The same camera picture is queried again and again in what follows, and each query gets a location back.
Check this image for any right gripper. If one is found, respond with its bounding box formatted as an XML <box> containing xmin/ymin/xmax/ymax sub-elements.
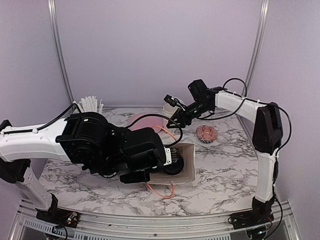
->
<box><xmin>166</xmin><ymin>99</ymin><xmax>212</xmax><ymax>129</ymax></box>

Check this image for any paper takeout bag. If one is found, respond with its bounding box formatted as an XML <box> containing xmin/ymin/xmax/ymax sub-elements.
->
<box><xmin>145</xmin><ymin>142</ymin><xmax>196</xmax><ymax>199</ymax></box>

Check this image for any black cup lid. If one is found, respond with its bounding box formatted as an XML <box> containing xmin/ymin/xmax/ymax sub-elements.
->
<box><xmin>163</xmin><ymin>161</ymin><xmax>184</xmax><ymax>176</ymax></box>

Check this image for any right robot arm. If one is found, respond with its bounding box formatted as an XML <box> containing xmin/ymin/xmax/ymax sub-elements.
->
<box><xmin>164</xmin><ymin>79</ymin><xmax>284</xmax><ymax>224</ymax></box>

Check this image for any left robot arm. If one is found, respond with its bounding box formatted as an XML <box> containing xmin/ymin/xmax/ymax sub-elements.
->
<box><xmin>0</xmin><ymin>112</ymin><xmax>172</xmax><ymax>223</ymax></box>

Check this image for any stack of white paper cups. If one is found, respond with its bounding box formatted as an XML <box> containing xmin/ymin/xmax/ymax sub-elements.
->
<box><xmin>162</xmin><ymin>103</ymin><xmax>177</xmax><ymax>117</ymax></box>

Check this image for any pink plate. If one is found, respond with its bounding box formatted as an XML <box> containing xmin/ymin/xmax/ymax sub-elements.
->
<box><xmin>129</xmin><ymin>116</ymin><xmax>163</xmax><ymax>133</ymax></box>

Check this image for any red patterned small bowl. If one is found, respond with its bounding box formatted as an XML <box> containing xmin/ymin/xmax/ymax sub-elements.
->
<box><xmin>195</xmin><ymin>125</ymin><xmax>218</xmax><ymax>144</ymax></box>

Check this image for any black cup with straws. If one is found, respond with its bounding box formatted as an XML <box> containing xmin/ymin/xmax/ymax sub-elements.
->
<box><xmin>73</xmin><ymin>95</ymin><xmax>104</xmax><ymax>114</ymax></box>

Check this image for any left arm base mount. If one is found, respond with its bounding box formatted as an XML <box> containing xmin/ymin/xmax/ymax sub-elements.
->
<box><xmin>35</xmin><ymin>194</ymin><xmax>80</xmax><ymax>229</ymax></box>

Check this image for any aluminium front rail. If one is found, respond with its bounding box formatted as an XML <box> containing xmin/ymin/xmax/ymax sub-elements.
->
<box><xmin>8</xmin><ymin>199</ymin><xmax>301</xmax><ymax>240</ymax></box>

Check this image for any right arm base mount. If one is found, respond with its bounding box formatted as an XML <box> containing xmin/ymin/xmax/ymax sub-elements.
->
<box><xmin>227</xmin><ymin>196</ymin><xmax>275</xmax><ymax>230</ymax></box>

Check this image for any right aluminium frame post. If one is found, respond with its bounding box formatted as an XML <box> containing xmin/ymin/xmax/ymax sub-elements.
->
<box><xmin>245</xmin><ymin>0</ymin><xmax>270</xmax><ymax>90</ymax></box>

